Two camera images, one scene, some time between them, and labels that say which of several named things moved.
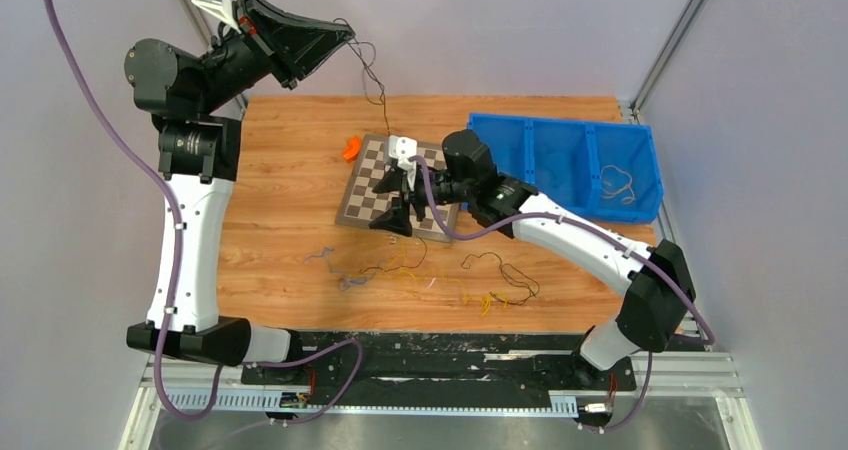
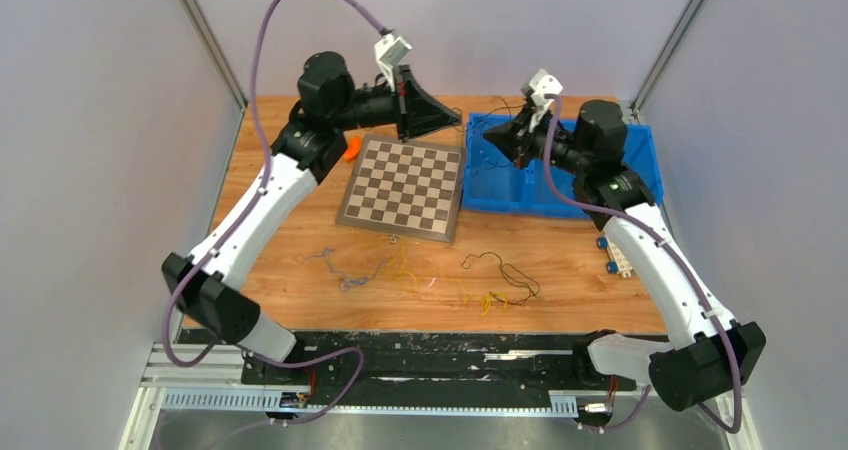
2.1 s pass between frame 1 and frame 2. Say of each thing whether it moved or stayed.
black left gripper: moved
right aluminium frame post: stayed
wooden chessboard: stayed
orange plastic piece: stayed
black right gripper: moved
